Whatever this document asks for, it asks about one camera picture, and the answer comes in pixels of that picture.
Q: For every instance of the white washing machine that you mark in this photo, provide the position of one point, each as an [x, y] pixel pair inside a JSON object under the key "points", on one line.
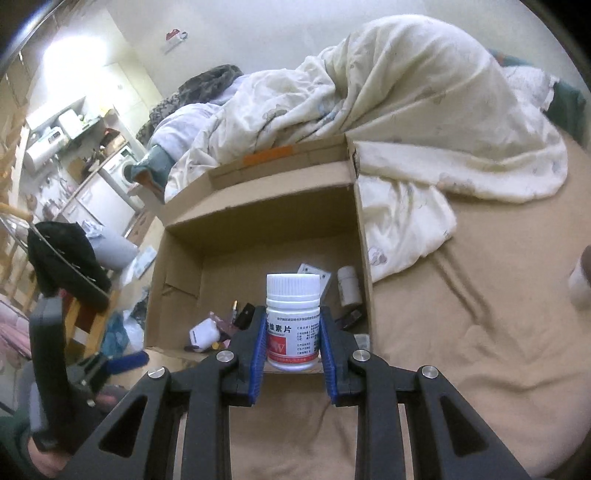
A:
{"points": [[120, 170]]}

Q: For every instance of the white wall cabinet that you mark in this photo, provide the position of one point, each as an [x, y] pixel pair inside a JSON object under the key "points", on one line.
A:
{"points": [[55, 113]]}

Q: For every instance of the black plastic bag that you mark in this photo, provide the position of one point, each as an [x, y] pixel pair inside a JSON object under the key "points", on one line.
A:
{"points": [[139, 316]]}

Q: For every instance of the white labelled pill bottle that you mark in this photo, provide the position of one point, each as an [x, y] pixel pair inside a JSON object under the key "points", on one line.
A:
{"points": [[293, 300]]}

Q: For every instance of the pink quilted coat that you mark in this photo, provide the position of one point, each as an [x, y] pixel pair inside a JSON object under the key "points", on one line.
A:
{"points": [[11, 332]]}

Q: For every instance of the person's left forearm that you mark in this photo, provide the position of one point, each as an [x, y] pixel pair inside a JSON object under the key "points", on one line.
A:
{"points": [[14, 447]]}

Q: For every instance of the white floor cabinet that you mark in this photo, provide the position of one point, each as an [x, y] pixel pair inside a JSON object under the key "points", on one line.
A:
{"points": [[99, 198]]}

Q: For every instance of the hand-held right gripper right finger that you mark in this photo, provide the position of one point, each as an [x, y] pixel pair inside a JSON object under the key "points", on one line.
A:
{"points": [[328, 360]]}

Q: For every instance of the teal cloth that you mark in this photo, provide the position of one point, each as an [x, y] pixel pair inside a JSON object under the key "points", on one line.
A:
{"points": [[157, 161]]}

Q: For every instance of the person's left hand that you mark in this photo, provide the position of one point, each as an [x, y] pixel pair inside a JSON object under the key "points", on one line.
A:
{"points": [[44, 464]]}

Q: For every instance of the cream printed duvet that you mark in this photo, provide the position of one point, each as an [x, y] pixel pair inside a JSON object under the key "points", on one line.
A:
{"points": [[415, 92]]}

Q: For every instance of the white earbuds case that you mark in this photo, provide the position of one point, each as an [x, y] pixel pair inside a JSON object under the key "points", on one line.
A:
{"points": [[203, 336]]}

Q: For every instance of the lavender blanket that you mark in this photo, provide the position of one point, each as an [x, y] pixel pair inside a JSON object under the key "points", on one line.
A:
{"points": [[184, 124]]}

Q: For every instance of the plain white plastic bottle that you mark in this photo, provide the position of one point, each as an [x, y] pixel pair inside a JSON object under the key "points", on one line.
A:
{"points": [[349, 288]]}

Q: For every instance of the wall socket with plug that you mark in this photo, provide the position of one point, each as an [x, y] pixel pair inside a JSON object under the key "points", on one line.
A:
{"points": [[175, 40]]}

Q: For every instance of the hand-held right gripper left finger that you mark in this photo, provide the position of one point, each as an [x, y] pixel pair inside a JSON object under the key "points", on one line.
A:
{"points": [[257, 360]]}

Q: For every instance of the black lighter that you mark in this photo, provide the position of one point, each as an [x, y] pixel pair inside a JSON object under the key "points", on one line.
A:
{"points": [[247, 314]]}

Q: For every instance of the white remote control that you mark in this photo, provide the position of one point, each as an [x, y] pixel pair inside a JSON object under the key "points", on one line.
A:
{"points": [[324, 279]]}

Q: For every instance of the black jacket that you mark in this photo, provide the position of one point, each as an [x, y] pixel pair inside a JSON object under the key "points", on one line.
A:
{"points": [[60, 258]]}

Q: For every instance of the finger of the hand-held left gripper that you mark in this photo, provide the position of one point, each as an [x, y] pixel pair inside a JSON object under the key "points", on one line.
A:
{"points": [[131, 361]]}

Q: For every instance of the wooden ladder rack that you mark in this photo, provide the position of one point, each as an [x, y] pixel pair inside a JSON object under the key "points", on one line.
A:
{"points": [[11, 207]]}

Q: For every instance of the dark green headboard cushion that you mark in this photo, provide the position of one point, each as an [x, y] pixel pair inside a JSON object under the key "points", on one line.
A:
{"points": [[570, 104]]}

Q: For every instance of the white paper sheet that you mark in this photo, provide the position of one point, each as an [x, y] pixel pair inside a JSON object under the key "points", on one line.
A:
{"points": [[145, 261]]}

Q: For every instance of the cardboard box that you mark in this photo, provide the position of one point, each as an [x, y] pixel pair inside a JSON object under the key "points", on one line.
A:
{"points": [[258, 230]]}

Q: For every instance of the dark patterned blanket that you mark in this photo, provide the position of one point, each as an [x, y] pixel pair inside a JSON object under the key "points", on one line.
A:
{"points": [[212, 76]]}

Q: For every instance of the clear plastic case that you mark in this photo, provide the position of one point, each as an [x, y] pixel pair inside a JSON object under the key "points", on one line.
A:
{"points": [[362, 342]]}

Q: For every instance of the white water heater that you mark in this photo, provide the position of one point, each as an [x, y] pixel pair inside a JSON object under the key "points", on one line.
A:
{"points": [[39, 150]]}

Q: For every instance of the pink lipstick tube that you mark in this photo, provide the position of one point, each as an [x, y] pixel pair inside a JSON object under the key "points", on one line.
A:
{"points": [[226, 328]]}

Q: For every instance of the wooden chair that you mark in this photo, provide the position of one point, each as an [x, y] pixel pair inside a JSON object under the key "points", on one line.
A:
{"points": [[90, 323]]}

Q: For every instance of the floral ruffled pillow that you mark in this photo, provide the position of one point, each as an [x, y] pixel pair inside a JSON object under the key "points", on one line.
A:
{"points": [[526, 83]]}

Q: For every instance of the grey stuffed bag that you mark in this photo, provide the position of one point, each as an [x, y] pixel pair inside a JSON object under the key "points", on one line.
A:
{"points": [[115, 249]]}

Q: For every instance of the white jar with brown lid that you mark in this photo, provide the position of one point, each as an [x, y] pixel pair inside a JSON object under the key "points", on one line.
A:
{"points": [[582, 277]]}

